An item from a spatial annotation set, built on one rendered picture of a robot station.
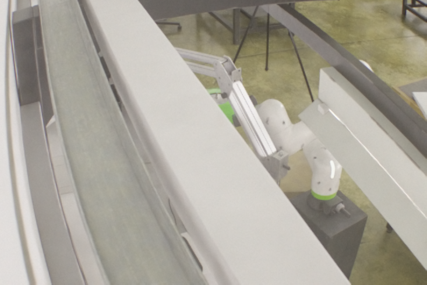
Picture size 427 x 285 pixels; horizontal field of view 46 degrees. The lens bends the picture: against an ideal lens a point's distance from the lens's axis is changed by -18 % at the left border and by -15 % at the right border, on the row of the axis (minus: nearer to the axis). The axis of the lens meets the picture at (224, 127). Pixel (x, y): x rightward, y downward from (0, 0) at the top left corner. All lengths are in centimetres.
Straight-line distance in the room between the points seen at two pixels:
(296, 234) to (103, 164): 19
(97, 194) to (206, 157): 9
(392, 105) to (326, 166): 173
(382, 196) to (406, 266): 281
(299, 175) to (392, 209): 238
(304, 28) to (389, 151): 28
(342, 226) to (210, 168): 211
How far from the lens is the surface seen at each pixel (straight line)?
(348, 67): 80
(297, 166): 312
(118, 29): 63
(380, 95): 74
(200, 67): 232
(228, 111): 266
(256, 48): 572
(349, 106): 78
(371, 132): 74
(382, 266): 346
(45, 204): 69
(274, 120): 228
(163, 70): 53
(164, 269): 39
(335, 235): 247
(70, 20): 79
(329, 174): 244
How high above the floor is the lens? 249
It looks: 33 degrees down
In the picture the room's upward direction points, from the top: straight up
